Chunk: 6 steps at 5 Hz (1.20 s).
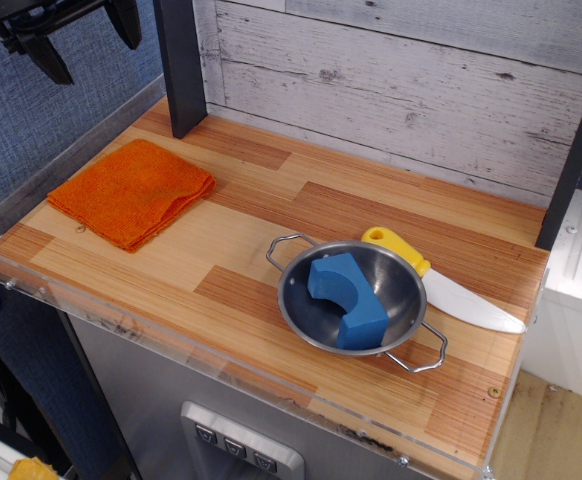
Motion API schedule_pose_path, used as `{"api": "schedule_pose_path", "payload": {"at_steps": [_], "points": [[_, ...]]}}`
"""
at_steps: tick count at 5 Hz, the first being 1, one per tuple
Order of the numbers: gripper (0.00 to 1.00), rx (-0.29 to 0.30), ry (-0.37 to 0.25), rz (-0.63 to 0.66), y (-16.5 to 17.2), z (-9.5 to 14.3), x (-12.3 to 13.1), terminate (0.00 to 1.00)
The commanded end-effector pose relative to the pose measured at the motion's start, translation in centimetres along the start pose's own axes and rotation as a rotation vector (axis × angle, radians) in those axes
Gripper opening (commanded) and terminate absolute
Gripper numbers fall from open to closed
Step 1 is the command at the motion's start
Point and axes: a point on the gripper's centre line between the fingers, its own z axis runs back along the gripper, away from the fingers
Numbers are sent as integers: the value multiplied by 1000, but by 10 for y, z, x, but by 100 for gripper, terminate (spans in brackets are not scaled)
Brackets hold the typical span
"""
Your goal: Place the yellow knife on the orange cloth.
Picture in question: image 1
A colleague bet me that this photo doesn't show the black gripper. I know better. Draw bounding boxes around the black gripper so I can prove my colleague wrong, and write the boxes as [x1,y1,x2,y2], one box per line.
[0,0,142,85]

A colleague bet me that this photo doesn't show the yellow handled white knife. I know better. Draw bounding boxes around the yellow handled white knife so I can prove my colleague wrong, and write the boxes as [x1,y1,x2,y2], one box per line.
[361,227,527,334]

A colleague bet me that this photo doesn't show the folded orange rag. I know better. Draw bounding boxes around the folded orange rag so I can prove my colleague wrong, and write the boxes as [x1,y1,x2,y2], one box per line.
[47,139,216,253]

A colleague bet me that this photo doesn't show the clear acrylic front guard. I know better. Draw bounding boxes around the clear acrylic front guard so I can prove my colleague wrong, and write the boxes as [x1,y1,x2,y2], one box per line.
[0,243,497,480]

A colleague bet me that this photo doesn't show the blue arch wooden block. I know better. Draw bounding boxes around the blue arch wooden block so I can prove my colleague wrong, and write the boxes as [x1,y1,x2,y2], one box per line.
[307,253,389,350]

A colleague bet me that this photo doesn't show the grey metal cabinet front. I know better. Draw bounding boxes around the grey metal cabinet front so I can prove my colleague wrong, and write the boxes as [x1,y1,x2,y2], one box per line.
[70,317,403,479]

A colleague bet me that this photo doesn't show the grey button control panel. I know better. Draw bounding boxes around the grey button control panel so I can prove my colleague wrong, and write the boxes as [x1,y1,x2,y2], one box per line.
[180,401,305,479]

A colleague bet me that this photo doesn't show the white ribbed side cabinet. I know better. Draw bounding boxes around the white ribbed side cabinet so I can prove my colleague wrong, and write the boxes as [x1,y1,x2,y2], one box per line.
[521,190,582,395]

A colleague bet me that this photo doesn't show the dark left shelf post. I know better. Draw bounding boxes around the dark left shelf post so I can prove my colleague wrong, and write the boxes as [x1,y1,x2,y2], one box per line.
[153,0,207,139]

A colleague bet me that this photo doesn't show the dark shelf post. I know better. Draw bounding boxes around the dark shelf post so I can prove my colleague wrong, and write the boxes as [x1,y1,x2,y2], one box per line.
[535,119,582,251]
[153,0,207,139]

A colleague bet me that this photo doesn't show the steel bowl with wire handles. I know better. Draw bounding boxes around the steel bowl with wire handles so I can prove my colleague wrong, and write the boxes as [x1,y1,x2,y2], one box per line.
[266,233,448,374]

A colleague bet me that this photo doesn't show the dark right shelf post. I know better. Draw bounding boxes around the dark right shelf post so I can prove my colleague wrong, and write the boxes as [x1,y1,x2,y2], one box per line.
[535,119,582,251]

